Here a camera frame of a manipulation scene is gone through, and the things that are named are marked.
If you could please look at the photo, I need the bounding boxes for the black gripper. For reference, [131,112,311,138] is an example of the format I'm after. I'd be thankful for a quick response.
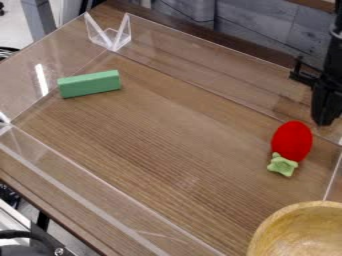
[290,0,342,126]

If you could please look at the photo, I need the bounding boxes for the red plush strawberry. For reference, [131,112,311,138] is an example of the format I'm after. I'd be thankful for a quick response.
[267,120,312,177]

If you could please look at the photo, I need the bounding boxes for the wooden bowl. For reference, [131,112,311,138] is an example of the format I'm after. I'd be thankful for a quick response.
[246,201,342,256]

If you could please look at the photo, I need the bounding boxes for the green rectangular block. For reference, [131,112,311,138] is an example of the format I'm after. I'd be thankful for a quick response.
[57,70,121,98]

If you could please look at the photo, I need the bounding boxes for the black table leg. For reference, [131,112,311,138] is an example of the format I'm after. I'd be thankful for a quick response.
[36,212,49,231]

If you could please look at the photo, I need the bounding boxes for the clear acrylic tray enclosure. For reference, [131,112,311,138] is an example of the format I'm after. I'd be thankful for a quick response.
[0,17,342,256]

